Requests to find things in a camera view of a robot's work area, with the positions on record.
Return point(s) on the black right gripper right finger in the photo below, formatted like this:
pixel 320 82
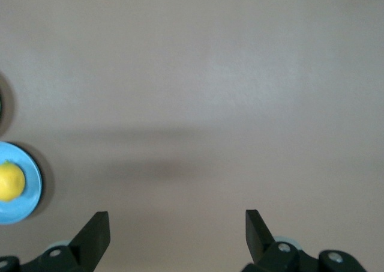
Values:
pixel 261 245

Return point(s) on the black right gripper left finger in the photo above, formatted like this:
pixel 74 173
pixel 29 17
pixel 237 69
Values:
pixel 87 245

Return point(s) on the yellow lemon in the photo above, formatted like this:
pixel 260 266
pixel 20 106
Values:
pixel 10 182

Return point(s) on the blue plate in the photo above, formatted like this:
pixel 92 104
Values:
pixel 30 194

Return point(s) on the light green plate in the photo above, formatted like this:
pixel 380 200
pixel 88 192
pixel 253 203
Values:
pixel 0 105

